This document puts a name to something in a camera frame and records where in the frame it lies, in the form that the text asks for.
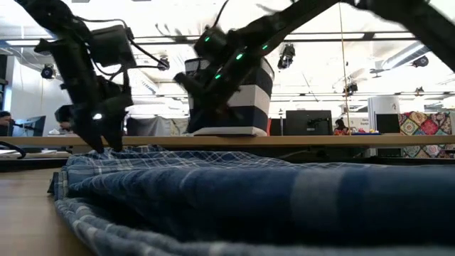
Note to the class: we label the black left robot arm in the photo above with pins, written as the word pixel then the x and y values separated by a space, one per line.
pixel 53 17

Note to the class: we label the black computer monitor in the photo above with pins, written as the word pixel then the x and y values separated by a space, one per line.
pixel 387 123
pixel 308 122
pixel 30 125

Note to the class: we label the grey draped cover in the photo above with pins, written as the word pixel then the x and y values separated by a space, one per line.
pixel 153 127

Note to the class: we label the person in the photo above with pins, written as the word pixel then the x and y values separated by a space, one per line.
pixel 5 121
pixel 64 119
pixel 340 127

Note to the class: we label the navy striped fabric laundry bin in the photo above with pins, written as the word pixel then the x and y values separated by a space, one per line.
pixel 252 99

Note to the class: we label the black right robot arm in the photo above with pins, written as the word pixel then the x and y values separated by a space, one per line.
pixel 355 7

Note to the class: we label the white round pillar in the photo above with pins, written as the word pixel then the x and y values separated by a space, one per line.
pixel 383 105

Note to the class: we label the blue plaid pants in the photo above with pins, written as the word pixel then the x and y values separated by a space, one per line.
pixel 249 199

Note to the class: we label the beige desk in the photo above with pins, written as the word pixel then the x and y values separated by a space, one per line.
pixel 320 141

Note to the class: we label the black ceiling-mounted camera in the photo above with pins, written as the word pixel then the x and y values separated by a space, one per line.
pixel 420 61
pixel 286 56
pixel 351 89
pixel 164 64
pixel 47 72

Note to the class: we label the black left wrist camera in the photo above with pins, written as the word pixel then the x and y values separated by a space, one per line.
pixel 112 46

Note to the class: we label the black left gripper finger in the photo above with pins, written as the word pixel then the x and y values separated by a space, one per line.
pixel 115 137
pixel 90 138

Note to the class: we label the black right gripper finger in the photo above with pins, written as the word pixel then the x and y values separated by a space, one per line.
pixel 222 105
pixel 190 85

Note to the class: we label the colourful patchwork cloth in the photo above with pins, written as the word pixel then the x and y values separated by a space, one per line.
pixel 426 126

